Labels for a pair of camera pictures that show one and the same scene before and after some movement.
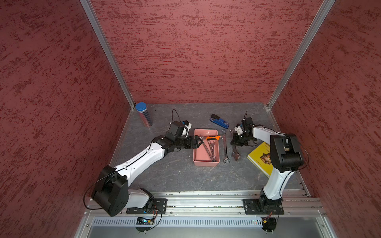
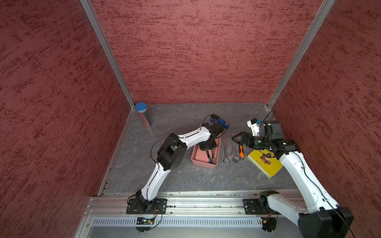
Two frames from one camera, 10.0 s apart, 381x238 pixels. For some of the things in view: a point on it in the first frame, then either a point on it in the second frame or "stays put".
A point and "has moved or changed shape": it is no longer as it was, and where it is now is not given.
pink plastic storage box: [208, 154] stays put
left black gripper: [189, 145] to [202, 147]
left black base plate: [158, 206] stays put
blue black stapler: [216, 119] stays put
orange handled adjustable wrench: [215, 138] has moved or changed shape
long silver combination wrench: [226, 159] stays put
